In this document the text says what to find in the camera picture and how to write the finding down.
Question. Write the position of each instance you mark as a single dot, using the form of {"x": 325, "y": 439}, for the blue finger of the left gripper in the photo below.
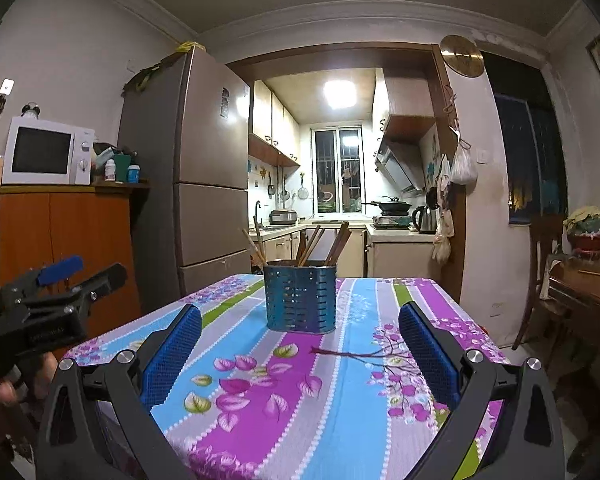
{"x": 59, "y": 271}

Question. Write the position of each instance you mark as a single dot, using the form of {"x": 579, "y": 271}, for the blue lidded jar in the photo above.
{"x": 133, "y": 174}

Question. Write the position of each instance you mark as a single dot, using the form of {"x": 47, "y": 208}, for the orange wooden cabinet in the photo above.
{"x": 43, "y": 224}

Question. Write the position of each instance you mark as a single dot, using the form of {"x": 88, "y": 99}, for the green container on cabinet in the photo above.
{"x": 121, "y": 165}

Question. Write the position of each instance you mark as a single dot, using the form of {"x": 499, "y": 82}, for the wooden chopstick in holder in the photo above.
{"x": 257, "y": 254}
{"x": 339, "y": 243}
{"x": 308, "y": 245}

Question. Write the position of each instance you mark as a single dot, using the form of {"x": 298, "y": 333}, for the silver brown refrigerator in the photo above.
{"x": 189, "y": 128}

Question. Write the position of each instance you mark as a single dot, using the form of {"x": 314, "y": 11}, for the kitchen window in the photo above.
{"x": 338, "y": 170}

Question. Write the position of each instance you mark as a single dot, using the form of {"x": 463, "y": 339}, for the dark wooden chair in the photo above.
{"x": 545, "y": 252}

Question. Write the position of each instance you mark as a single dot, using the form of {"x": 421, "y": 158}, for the person's left hand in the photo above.
{"x": 43, "y": 377}

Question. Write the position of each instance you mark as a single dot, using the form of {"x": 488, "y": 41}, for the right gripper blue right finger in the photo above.
{"x": 440, "y": 371}

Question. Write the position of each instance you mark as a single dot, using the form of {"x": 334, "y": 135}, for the silver rice cooker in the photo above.
{"x": 283, "y": 217}

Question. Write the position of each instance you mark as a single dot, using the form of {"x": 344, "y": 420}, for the dark wooden side table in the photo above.
{"x": 576, "y": 285}

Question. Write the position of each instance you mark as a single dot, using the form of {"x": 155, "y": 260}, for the white plastic bag hanging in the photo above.
{"x": 463, "y": 168}

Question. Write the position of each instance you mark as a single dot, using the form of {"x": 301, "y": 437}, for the dark brown chopstick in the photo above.
{"x": 358, "y": 356}

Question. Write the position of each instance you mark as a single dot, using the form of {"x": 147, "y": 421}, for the black wok on stove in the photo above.
{"x": 391, "y": 207}

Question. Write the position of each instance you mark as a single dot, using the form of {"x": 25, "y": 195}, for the white medicine bottle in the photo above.
{"x": 110, "y": 170}

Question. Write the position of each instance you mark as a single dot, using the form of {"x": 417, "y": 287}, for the silver electric kettle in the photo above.
{"x": 425, "y": 219}

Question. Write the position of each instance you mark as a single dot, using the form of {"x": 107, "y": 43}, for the red flower pot plant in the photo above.
{"x": 583, "y": 232}

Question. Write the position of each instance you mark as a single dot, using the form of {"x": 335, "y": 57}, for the small alarm clock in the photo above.
{"x": 31, "y": 110}

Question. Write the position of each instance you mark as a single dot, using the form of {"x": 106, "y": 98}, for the upper kitchen cabinets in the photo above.
{"x": 275, "y": 135}

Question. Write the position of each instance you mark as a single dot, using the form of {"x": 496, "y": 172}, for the ceiling light panel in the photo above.
{"x": 340, "y": 94}

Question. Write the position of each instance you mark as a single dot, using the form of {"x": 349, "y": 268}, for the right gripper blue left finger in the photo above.
{"x": 163, "y": 354}

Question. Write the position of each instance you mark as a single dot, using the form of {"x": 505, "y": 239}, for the range hood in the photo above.
{"x": 401, "y": 164}

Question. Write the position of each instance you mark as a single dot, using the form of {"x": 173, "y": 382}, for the white microwave oven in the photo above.
{"x": 42, "y": 152}

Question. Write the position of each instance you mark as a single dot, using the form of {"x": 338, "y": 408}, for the round gold wall clock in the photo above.
{"x": 462, "y": 56}

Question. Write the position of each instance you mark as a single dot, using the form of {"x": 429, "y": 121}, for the colourful floral striped tablecloth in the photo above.
{"x": 251, "y": 403}

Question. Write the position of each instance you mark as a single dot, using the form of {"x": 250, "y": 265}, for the blue perforated utensil holder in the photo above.
{"x": 300, "y": 299}

